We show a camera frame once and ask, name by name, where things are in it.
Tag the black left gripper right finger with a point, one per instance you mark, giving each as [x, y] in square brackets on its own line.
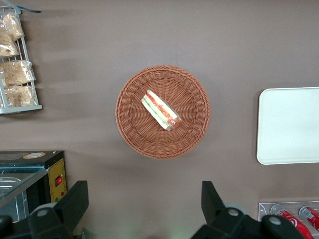
[214, 206]

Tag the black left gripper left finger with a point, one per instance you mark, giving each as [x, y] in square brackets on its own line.
[72, 206]

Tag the cream plastic tray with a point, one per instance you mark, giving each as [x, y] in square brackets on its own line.
[289, 124]

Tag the clear acrylic bottle rack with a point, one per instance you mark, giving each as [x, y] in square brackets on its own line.
[264, 209]

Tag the black food warmer cabinet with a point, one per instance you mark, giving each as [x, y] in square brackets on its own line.
[52, 159]

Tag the red cola bottle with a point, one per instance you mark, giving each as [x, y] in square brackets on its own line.
[291, 221]
[311, 215]

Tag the round brown wicker basket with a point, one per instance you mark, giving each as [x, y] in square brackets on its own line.
[189, 112]

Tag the wrapped triangle sandwich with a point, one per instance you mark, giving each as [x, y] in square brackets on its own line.
[159, 109]

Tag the clear bag of crackers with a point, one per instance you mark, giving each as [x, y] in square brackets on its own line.
[12, 26]
[17, 72]
[18, 95]
[7, 47]

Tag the blue tape strip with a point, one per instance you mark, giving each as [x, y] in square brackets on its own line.
[31, 10]

